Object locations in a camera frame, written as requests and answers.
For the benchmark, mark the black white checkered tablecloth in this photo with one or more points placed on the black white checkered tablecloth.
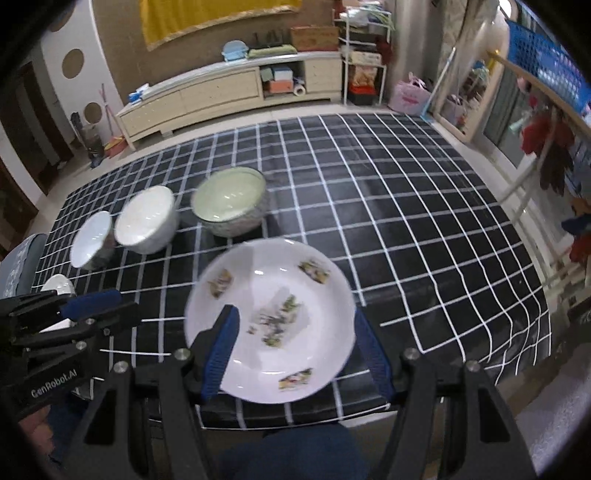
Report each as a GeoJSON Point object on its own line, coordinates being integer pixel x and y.
{"type": "Point", "coordinates": [392, 230]}

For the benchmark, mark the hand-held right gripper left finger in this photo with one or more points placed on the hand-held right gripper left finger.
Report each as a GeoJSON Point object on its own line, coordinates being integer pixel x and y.
{"type": "Point", "coordinates": [221, 351]}

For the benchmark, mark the orange box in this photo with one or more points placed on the orange box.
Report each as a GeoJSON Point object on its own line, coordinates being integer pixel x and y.
{"type": "Point", "coordinates": [280, 86]}

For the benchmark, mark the yellow wall cloth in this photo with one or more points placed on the yellow wall cloth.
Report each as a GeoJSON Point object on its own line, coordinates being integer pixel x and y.
{"type": "Point", "coordinates": [207, 18]}

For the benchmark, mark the broom with dustpan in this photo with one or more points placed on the broom with dustpan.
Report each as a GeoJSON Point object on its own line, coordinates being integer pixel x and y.
{"type": "Point", "coordinates": [113, 138]}

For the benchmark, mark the plain white plate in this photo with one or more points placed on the plain white plate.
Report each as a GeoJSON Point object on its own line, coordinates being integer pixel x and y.
{"type": "Point", "coordinates": [57, 282]}

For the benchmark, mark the white paper roll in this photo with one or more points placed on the white paper roll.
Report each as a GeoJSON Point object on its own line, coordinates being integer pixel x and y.
{"type": "Point", "coordinates": [299, 90]}

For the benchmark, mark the white floral print plate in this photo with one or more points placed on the white floral print plate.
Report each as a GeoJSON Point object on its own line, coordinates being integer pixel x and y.
{"type": "Point", "coordinates": [286, 277]}

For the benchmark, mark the cream low cabinet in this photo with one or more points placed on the cream low cabinet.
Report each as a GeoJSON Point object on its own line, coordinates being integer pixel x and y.
{"type": "Point", "coordinates": [207, 92]}

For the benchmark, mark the person's left hand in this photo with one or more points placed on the person's left hand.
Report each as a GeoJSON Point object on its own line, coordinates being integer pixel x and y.
{"type": "Point", "coordinates": [36, 427]}

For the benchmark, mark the brown cardboard box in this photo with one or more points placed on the brown cardboard box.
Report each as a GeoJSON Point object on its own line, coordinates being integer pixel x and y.
{"type": "Point", "coordinates": [315, 38]}

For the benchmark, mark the red garment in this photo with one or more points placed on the red garment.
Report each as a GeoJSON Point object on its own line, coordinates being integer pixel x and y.
{"type": "Point", "coordinates": [549, 147]}

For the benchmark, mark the white shelf rack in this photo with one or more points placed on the white shelf rack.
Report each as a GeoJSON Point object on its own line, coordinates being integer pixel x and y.
{"type": "Point", "coordinates": [364, 57]}

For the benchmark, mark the small white bowl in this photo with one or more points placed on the small white bowl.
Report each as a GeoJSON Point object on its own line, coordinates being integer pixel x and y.
{"type": "Point", "coordinates": [90, 240]}

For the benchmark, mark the dark upright vacuum cleaner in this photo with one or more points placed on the dark upright vacuum cleaner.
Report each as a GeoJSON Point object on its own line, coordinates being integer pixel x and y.
{"type": "Point", "coordinates": [90, 141]}

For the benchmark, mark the light blue lidded container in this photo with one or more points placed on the light blue lidded container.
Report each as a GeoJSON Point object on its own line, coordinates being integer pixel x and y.
{"type": "Point", "coordinates": [235, 50]}

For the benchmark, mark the green cushion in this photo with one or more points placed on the green cushion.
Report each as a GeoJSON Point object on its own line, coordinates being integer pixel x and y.
{"type": "Point", "coordinates": [272, 51]}

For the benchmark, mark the medium white bowl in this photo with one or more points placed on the medium white bowl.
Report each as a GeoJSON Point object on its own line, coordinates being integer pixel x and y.
{"type": "Point", "coordinates": [143, 217]}

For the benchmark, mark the pink bag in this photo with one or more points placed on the pink bag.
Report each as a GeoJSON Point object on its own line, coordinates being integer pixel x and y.
{"type": "Point", "coordinates": [408, 98]}

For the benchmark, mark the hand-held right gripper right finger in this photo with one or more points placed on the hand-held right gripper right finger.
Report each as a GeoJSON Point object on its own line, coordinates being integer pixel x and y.
{"type": "Point", "coordinates": [374, 360]}

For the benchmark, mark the large patterned bowl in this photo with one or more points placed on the large patterned bowl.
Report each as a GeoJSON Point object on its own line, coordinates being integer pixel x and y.
{"type": "Point", "coordinates": [226, 196]}

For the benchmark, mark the red box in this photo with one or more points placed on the red box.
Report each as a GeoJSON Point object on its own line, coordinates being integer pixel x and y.
{"type": "Point", "coordinates": [362, 96]}

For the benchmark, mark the white drying rack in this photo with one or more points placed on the white drying rack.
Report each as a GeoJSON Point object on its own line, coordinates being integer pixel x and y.
{"type": "Point", "coordinates": [521, 184]}

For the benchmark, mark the blue plastic basket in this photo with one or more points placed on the blue plastic basket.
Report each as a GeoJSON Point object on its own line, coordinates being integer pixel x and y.
{"type": "Point", "coordinates": [545, 60]}

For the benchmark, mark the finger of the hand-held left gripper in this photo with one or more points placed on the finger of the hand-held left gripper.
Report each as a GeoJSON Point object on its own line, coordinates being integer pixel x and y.
{"type": "Point", "coordinates": [90, 302]}
{"type": "Point", "coordinates": [111, 321]}

